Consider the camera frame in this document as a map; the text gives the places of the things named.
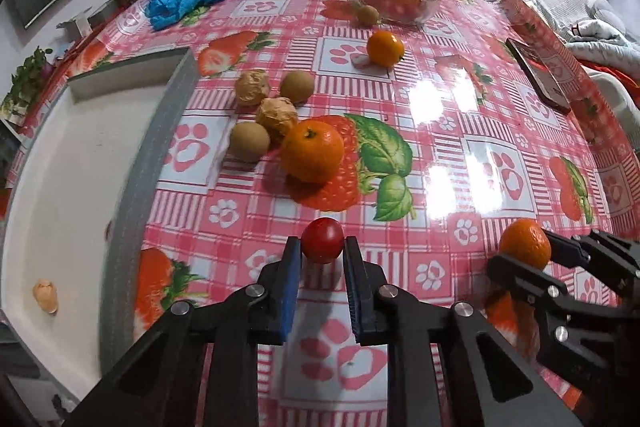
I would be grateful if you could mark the brown round longan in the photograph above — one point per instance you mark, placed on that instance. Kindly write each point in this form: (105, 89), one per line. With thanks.
(367, 14)
(297, 86)
(249, 141)

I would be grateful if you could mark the white square tray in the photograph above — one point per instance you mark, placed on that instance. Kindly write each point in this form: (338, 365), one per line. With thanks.
(75, 207)

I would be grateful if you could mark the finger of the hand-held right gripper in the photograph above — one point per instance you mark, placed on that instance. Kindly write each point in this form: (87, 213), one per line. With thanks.
(520, 279)
(567, 248)

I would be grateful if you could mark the large orange with green stem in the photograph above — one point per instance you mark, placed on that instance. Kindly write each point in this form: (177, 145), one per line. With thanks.
(312, 152)

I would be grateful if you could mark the dark flat phone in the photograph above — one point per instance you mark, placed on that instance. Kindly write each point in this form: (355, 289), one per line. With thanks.
(537, 72)

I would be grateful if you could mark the red cherry tomato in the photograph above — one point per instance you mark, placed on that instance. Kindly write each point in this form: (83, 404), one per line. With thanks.
(322, 239)

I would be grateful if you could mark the small orange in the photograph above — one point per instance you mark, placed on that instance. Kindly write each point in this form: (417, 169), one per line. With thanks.
(385, 48)
(525, 243)

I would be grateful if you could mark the tan walnut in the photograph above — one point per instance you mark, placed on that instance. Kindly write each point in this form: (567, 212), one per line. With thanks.
(252, 88)
(276, 117)

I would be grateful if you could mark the green potted plant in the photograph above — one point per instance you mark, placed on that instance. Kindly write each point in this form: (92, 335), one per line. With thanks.
(30, 72)

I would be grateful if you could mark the tan shell scrap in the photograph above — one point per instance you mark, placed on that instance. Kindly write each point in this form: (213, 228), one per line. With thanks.
(45, 297)

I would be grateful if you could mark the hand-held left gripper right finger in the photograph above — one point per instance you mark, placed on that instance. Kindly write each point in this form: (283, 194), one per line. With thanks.
(356, 297)

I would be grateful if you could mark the pink checked strawberry tablecloth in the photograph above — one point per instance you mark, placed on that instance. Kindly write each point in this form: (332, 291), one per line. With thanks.
(450, 147)

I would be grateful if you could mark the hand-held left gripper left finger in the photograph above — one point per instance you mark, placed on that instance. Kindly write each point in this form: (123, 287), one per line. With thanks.
(289, 297)

